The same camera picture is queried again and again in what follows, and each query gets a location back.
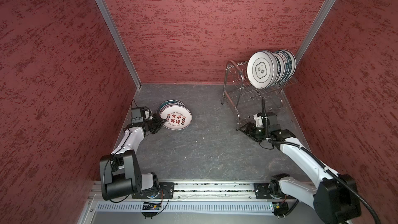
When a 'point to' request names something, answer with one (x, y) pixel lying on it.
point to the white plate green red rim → (171, 102)
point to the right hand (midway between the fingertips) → (241, 133)
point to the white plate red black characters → (178, 117)
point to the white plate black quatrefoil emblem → (261, 70)
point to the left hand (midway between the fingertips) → (167, 122)
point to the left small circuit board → (149, 206)
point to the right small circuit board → (281, 208)
